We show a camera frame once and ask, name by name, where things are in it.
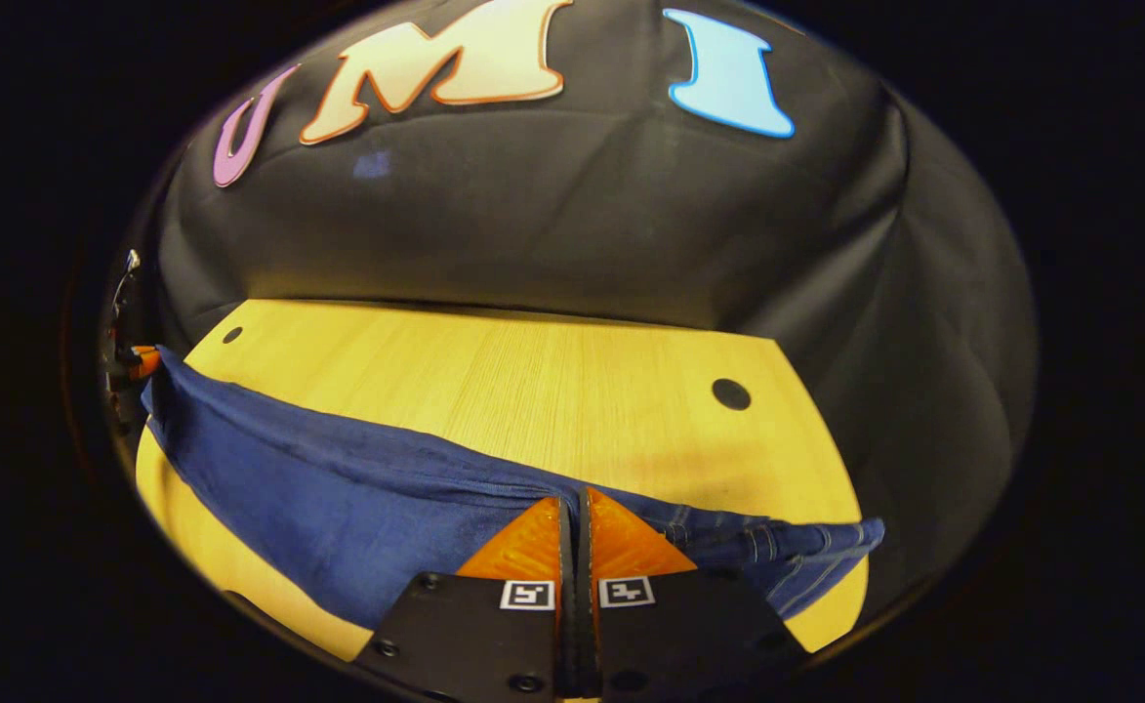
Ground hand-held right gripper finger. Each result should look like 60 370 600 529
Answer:
579 485 809 703
351 495 579 703

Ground blue jeans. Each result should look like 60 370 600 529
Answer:
141 347 885 631

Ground black backdrop cloth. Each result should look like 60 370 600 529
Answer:
143 0 1040 626

